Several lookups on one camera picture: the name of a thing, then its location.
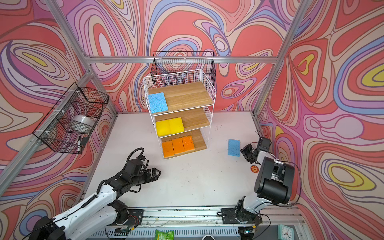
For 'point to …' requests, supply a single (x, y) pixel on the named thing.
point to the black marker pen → (79, 146)
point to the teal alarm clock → (285, 233)
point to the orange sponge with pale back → (168, 149)
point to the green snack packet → (160, 235)
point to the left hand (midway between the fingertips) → (158, 173)
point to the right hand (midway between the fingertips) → (242, 153)
